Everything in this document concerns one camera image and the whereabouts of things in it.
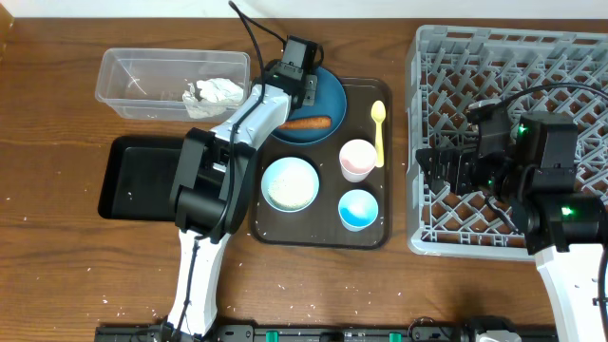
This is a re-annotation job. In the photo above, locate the yellow plastic spoon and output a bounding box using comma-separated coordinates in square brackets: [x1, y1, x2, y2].
[370, 101, 387, 168]

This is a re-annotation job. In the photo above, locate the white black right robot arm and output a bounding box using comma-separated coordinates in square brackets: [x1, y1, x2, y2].
[415, 112, 607, 341]

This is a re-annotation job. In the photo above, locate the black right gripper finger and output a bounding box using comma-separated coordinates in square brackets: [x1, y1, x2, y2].
[415, 148, 456, 169]
[423, 171, 451, 193]

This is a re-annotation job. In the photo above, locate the blue plastic cup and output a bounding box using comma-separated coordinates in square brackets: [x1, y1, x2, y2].
[338, 189, 379, 232]

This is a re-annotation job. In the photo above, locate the grey dishwasher rack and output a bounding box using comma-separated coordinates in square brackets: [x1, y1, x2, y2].
[405, 25, 607, 261]

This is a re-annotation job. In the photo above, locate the orange carrot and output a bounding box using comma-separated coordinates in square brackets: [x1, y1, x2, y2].
[278, 116, 332, 130]

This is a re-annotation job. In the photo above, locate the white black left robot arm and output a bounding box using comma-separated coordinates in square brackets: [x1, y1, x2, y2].
[163, 60, 318, 341]

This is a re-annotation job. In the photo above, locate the black rectangular tray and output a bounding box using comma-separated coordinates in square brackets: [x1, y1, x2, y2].
[98, 136, 183, 221]

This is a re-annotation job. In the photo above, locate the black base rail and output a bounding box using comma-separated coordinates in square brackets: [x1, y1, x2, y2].
[94, 316, 559, 342]

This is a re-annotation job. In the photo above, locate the light blue bowl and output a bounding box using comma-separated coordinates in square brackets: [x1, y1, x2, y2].
[260, 157, 320, 213]

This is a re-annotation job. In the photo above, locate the white paper napkin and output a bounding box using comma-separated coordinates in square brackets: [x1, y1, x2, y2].
[182, 78, 244, 120]

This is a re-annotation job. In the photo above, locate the clear plastic bin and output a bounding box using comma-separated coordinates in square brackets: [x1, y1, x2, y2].
[95, 47, 250, 123]

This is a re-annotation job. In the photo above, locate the dark blue plate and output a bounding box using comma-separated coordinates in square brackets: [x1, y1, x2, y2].
[272, 67, 347, 145]

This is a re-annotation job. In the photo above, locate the pink plastic cup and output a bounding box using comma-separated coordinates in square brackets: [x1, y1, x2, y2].
[338, 139, 377, 182]

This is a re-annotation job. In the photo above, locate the dark brown serving tray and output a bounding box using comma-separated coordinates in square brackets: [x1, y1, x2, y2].
[248, 78, 392, 250]

